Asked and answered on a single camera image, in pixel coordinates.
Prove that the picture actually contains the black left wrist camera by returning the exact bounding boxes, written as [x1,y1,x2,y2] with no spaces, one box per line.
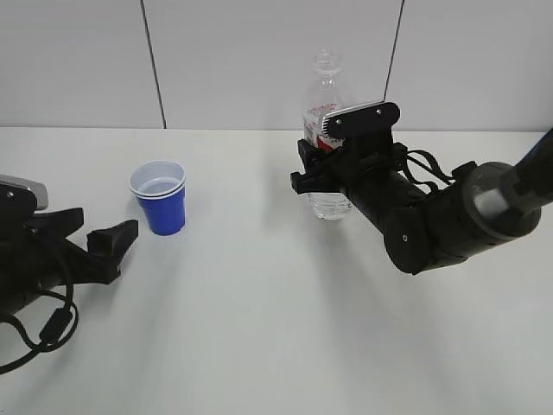
[1,174,49,243]

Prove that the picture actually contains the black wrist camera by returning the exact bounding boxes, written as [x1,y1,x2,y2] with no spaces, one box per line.
[321,102,400,141]
[1,174,49,243]

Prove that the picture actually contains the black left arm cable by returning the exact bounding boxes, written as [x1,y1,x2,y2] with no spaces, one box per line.
[0,241,80,374]

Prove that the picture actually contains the clear Wahaha water bottle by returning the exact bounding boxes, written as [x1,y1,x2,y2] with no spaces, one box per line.
[302,49,355,220]

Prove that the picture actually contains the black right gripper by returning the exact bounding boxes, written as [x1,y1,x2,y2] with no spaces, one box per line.
[290,138,471,275]

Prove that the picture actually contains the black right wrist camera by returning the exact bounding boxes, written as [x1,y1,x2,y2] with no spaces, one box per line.
[321,102,400,141]

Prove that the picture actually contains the blue paper cup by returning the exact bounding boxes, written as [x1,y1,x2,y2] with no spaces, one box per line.
[129,160,186,236]

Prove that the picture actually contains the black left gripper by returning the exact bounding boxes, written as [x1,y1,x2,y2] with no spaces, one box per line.
[1,207,138,322]

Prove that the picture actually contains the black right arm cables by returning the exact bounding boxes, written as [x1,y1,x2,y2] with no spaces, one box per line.
[395,142,459,194]

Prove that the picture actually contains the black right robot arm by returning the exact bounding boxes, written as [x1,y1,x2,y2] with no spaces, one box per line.
[290,132,552,275]

